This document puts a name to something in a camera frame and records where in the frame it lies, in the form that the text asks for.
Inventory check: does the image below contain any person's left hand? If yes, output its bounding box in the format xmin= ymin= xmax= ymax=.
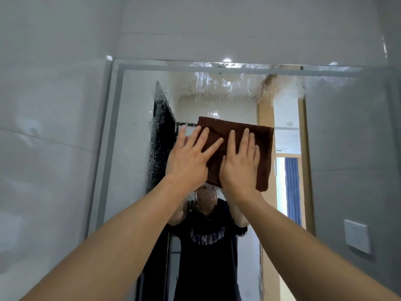
xmin=165 ymin=125 xmax=224 ymax=194

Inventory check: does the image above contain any person's right hand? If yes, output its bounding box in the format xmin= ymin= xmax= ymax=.
xmin=218 ymin=128 xmax=261 ymax=200

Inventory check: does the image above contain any brown microfibre cloth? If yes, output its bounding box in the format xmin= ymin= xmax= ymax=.
xmin=195 ymin=116 xmax=275 ymax=192

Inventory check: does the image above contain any wall mirror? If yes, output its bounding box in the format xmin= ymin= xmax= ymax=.
xmin=85 ymin=58 xmax=401 ymax=301

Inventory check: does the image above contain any person's left forearm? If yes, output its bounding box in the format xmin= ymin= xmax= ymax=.
xmin=20 ymin=176 xmax=189 ymax=301

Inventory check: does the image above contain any person's right forearm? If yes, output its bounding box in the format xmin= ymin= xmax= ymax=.
xmin=230 ymin=190 xmax=401 ymax=301

